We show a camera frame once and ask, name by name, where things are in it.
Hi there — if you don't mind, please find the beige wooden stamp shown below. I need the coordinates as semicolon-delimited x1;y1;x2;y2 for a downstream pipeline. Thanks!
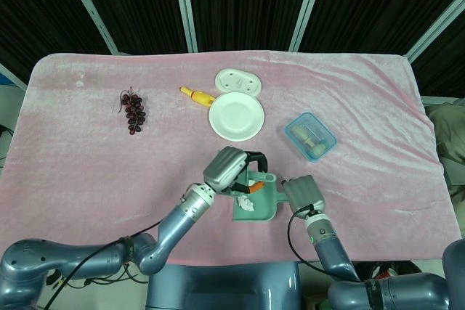
294;125;314;140
307;139;328;155

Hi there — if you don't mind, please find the green hand broom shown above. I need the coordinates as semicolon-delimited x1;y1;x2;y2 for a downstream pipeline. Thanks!
227;164;278;198

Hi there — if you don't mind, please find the blue clear plastic container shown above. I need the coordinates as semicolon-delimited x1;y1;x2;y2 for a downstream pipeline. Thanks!
284;112;338;163

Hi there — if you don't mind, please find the yellow toy banana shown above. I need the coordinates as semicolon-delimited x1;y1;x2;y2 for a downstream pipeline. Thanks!
179;86;217;108

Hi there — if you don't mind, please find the grey partition frame post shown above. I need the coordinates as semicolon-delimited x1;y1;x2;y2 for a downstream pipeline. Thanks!
171;0;200;53
405;0;465;64
289;0;330;52
57;0;121;55
0;62;29;90

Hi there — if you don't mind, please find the pink velvet tablecloth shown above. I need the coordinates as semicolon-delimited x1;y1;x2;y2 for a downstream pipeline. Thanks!
0;49;455;268

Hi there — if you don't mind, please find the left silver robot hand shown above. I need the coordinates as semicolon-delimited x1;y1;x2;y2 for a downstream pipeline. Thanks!
201;145;270;197

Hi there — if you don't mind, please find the green dustpan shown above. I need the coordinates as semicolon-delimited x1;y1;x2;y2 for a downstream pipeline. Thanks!
232;178;291;224

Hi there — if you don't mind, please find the white paper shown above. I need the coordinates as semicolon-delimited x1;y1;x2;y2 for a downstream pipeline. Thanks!
236;195;256;213

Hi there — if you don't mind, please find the red printed cup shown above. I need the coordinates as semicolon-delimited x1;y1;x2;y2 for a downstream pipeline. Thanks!
370;263;397;279

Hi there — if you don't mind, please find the white oval lid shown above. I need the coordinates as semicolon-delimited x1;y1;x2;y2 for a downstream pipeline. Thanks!
214;68;263;97

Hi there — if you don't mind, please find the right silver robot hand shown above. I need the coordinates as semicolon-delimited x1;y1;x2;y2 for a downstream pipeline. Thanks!
282;175;327;219

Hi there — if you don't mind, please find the white round plate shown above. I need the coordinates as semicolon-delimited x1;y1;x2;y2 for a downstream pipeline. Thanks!
208;91;266;142

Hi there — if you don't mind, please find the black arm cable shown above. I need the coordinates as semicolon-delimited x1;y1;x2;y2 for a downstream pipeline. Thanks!
45;218;172;309
287;203;361;282

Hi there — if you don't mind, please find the blue-grey robot torso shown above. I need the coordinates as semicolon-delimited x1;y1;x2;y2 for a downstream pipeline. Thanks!
145;261;302;310

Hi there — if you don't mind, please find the dark red grape bunch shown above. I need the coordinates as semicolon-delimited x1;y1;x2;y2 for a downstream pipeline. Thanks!
116;86;147;136

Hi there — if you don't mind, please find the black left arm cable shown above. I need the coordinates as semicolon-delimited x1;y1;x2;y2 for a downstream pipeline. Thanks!
45;218;172;309

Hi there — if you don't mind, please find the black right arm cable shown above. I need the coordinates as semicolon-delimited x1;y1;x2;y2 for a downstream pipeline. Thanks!
287;203;361;282

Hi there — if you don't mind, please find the beige fabric bundle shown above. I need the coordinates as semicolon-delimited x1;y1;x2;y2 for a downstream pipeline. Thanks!
424;97;465;189

